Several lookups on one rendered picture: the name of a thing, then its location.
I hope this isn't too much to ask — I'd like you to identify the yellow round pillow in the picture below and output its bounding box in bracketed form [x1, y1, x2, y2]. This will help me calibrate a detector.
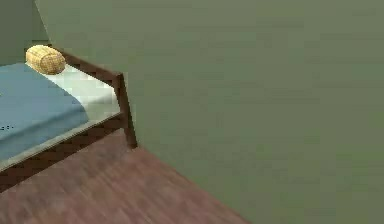
[25, 44, 67, 76]

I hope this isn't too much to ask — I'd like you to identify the blue blanket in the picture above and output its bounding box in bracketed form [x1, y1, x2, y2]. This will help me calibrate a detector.
[0, 62, 90, 162]

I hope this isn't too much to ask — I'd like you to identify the brown wooden bed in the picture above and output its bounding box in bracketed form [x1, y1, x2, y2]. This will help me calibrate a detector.
[0, 43, 139, 194]

